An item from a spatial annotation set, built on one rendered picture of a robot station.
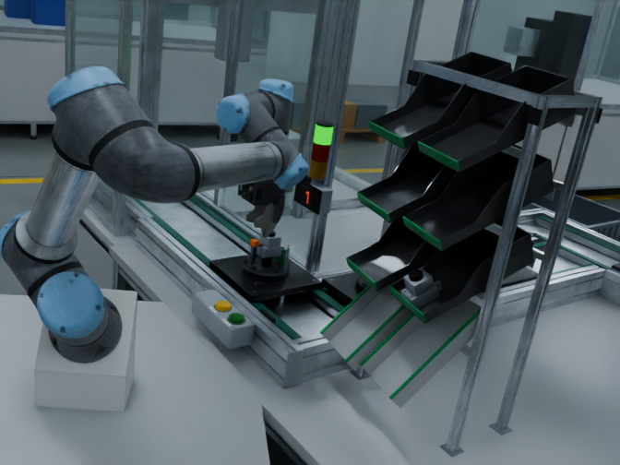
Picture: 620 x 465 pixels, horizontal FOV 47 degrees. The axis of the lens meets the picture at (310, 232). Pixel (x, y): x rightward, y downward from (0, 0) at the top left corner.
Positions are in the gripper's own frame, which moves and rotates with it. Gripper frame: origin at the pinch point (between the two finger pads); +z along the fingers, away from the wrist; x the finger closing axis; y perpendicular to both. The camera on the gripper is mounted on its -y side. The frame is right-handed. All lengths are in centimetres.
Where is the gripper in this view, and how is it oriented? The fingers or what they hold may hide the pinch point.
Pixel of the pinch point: (268, 232)
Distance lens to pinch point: 166.4
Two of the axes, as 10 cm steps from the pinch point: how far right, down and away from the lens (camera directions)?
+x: 5.8, 3.8, -7.2
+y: -8.1, 1.2, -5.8
